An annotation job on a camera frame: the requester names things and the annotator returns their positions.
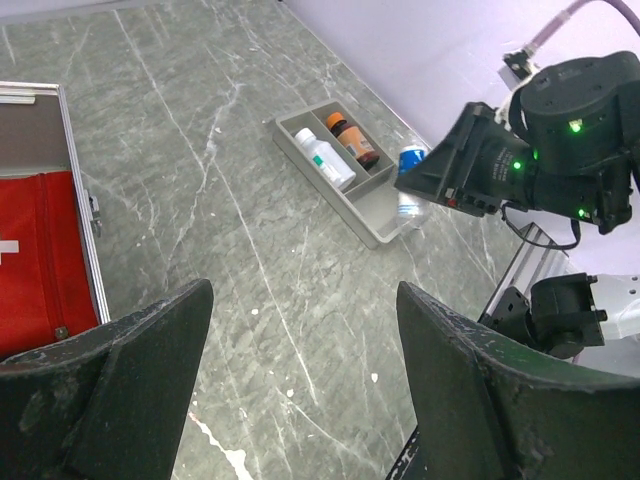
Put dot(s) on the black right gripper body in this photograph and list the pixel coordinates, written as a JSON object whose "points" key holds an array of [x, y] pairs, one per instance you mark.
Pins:
{"points": [[478, 166]]}

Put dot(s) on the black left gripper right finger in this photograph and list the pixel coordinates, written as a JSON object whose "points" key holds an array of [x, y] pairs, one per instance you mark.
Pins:
{"points": [[488, 407]]}

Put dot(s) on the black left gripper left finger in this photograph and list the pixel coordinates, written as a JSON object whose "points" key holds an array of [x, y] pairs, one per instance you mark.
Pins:
{"points": [[110, 403]]}

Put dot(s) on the brown medicine bottle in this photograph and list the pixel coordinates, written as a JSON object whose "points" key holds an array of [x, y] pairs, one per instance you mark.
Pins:
{"points": [[353, 140]]}

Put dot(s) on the red first aid pouch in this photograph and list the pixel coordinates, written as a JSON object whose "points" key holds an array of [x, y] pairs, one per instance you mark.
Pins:
{"points": [[45, 292]]}

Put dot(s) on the grey divided tray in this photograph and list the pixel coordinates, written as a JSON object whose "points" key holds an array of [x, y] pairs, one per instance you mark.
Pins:
{"points": [[364, 197]]}

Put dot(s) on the small white plastic bottle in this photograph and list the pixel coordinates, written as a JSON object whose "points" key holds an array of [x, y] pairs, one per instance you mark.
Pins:
{"points": [[326, 159]]}

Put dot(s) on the grey metal case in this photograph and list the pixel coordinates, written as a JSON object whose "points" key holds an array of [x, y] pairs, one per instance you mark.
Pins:
{"points": [[37, 138]]}

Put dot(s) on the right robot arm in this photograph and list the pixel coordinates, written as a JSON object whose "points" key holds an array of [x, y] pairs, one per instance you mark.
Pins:
{"points": [[569, 146]]}

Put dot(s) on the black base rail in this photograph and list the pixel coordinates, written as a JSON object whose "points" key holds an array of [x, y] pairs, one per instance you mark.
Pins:
{"points": [[407, 457]]}

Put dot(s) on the aluminium frame rail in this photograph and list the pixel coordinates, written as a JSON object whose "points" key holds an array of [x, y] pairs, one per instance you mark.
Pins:
{"points": [[529, 265]]}

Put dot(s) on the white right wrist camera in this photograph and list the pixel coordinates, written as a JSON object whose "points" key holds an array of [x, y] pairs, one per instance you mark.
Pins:
{"points": [[517, 70]]}

